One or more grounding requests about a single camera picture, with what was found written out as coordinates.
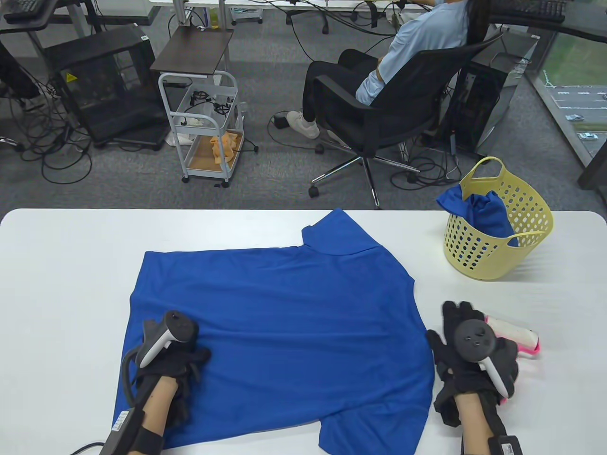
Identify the person's right hand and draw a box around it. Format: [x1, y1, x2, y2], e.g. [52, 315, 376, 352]
[426, 301, 503, 427]

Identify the person's left hand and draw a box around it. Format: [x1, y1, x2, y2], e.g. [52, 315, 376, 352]
[135, 341, 212, 428]

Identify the pink lint roller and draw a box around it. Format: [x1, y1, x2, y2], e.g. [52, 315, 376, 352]
[484, 314, 541, 404]

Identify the blue t-shirt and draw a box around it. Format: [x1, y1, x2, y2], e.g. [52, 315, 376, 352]
[436, 184, 520, 248]
[113, 208, 436, 455]

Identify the person's left forearm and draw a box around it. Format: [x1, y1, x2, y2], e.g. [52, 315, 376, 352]
[141, 377, 180, 439]

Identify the person's right forearm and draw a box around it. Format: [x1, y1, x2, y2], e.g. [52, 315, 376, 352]
[453, 391, 495, 455]

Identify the dark grey left hand controller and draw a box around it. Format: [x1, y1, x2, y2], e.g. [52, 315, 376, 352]
[137, 310, 199, 368]

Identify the dark grey hand controller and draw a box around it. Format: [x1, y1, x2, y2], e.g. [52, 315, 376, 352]
[454, 320, 520, 400]
[137, 310, 199, 368]

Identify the dark grey right hand controller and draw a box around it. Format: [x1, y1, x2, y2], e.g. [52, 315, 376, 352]
[454, 320, 520, 400]

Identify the yellow perforated plastic basket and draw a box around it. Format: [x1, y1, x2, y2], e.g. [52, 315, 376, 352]
[443, 156, 554, 281]

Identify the orange cloth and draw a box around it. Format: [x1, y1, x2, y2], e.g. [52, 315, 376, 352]
[210, 133, 240, 165]

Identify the white rolling cart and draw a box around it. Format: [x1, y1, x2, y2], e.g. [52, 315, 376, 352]
[158, 71, 247, 188]

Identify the black mesh office chair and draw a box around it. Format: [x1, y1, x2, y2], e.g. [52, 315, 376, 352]
[308, 31, 504, 210]

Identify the black computer tower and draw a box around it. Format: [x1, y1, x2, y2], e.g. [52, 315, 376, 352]
[451, 28, 540, 155]

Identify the brown side table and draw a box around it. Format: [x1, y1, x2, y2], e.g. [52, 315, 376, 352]
[151, 27, 235, 79]

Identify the black open computer case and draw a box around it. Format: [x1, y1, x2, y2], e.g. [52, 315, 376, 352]
[43, 25, 171, 150]

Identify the white desk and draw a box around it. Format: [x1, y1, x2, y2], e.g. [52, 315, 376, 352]
[151, 0, 437, 27]

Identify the small white storage cart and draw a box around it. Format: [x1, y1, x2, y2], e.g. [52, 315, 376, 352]
[231, 6, 264, 25]

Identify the black desk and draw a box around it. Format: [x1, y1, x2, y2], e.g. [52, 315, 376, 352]
[491, 0, 607, 46]
[0, 0, 159, 36]

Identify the black keyboard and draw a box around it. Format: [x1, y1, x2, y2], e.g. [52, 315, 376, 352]
[4, 0, 56, 23]
[493, 0, 567, 23]

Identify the black left glove cable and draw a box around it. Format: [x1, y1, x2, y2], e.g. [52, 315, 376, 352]
[71, 344, 145, 455]

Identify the black left wrist camera strap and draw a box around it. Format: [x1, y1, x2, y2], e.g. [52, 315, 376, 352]
[99, 408, 165, 455]

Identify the black wrist camera strap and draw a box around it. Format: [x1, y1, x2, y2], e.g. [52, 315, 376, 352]
[99, 408, 165, 455]
[488, 435, 523, 455]

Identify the black right wrist camera strap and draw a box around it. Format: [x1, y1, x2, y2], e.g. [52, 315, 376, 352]
[488, 435, 523, 455]

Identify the tangle of black cables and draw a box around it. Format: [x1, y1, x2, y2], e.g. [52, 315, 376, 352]
[0, 76, 93, 185]
[391, 140, 463, 186]

